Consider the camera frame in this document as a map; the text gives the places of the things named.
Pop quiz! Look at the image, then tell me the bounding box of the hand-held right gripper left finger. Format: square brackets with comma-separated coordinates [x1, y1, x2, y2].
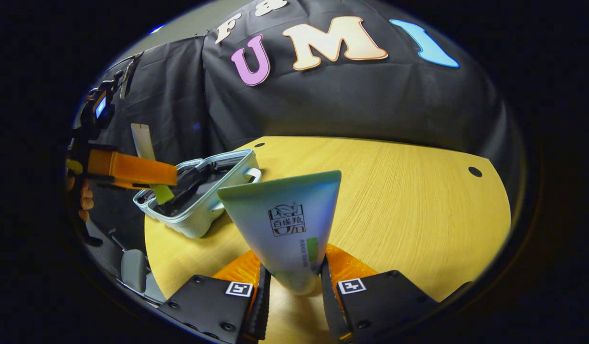
[157, 248, 272, 344]

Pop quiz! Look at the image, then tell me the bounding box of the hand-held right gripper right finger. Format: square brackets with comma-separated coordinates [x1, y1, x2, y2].
[320, 243, 472, 342]

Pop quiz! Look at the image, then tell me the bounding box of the white and green tube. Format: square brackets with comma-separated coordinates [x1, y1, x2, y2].
[131, 123, 175, 205]

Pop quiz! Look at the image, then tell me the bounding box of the small pale blue suitcase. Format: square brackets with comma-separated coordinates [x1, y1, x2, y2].
[133, 149, 263, 238]

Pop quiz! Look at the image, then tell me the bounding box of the white tube with green label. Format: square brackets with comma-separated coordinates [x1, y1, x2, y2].
[217, 171, 343, 296]

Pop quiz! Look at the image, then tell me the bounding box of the grey chair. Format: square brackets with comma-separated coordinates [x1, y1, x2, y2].
[120, 248, 167, 302]

